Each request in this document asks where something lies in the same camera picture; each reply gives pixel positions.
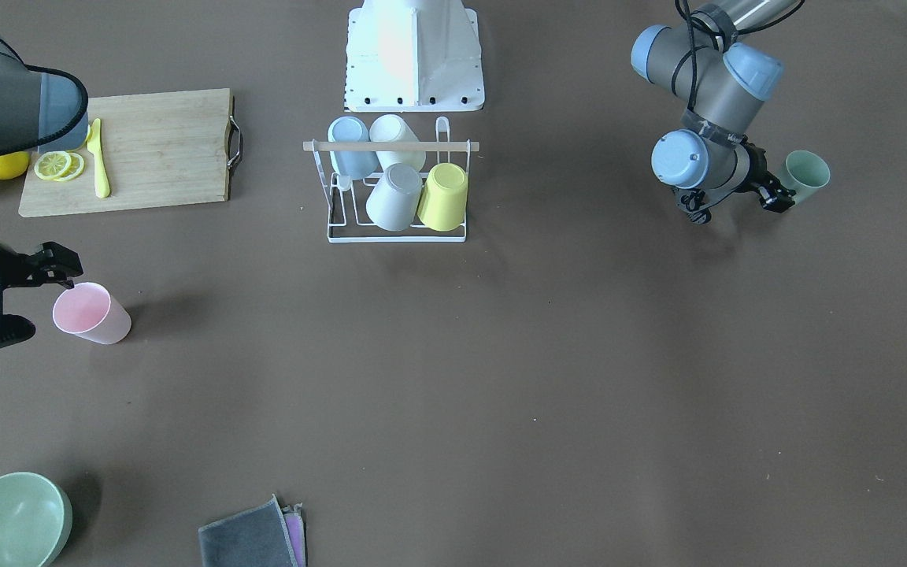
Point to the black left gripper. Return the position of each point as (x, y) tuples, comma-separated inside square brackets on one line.
[(754, 173)]

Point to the light green plastic cup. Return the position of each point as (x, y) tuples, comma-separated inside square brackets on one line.
[(804, 173)]

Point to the pink plastic cup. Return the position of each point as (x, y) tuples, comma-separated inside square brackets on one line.
[(89, 311)]

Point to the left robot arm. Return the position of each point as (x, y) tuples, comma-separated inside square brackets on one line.
[(723, 83)]

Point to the yellow cup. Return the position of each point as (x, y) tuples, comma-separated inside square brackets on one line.
[(443, 202)]

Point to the grey cup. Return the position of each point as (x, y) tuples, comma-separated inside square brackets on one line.
[(392, 204)]

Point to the white cup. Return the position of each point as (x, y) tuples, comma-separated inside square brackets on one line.
[(391, 128)]

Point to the whole yellow lemon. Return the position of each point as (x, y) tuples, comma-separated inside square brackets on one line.
[(14, 165)]

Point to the yellow plastic knife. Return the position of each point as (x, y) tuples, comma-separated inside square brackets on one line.
[(94, 142)]

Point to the light green bowl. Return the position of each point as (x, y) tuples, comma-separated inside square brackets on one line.
[(35, 520)]

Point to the wooden cutting board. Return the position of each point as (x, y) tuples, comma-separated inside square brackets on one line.
[(159, 150)]

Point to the grey folded cloth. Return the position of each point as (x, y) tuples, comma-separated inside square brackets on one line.
[(256, 537)]

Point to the pink folded cloth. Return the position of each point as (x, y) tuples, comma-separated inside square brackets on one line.
[(295, 524)]

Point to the white wire cup holder rack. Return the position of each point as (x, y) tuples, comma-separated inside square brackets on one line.
[(348, 170)]

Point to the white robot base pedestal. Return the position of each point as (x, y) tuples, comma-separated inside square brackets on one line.
[(413, 57)]

